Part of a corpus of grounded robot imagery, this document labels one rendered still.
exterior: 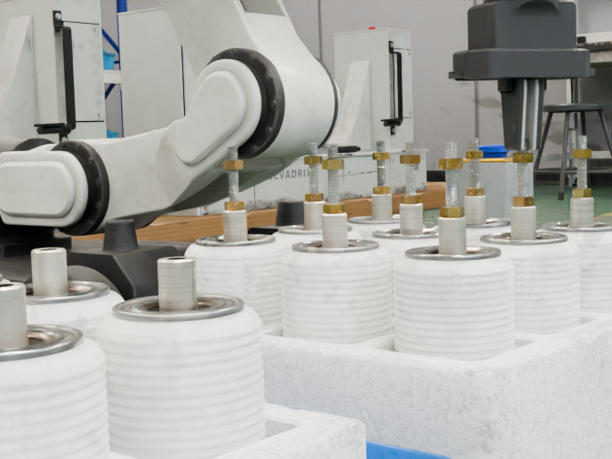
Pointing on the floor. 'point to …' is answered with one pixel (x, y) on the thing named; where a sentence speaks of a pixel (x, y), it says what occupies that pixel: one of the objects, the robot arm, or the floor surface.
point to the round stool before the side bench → (567, 140)
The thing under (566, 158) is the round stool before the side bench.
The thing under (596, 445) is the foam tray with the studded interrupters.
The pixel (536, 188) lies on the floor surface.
